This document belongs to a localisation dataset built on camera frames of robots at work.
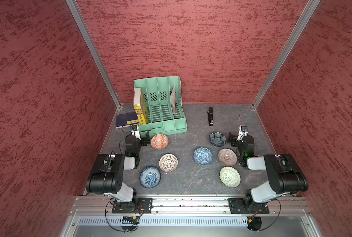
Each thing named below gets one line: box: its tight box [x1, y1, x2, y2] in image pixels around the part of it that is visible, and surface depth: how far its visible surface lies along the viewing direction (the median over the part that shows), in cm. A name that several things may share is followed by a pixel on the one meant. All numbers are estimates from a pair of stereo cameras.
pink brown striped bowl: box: [218, 148, 238, 167], surface depth 91 cm
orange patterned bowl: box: [150, 133, 170, 151], surface depth 98 cm
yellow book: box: [133, 104, 147, 125], surface depth 92 cm
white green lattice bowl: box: [219, 165, 242, 189], surface depth 83 cm
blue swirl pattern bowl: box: [193, 147, 214, 166], surface depth 91 cm
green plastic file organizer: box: [133, 76, 188, 139], surface depth 106 cm
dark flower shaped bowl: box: [208, 131, 227, 147], surface depth 99 cm
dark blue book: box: [115, 112, 140, 129], surface depth 112 cm
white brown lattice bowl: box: [158, 153, 179, 173], surface depth 89 cm
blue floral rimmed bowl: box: [139, 165, 162, 189], surface depth 83 cm
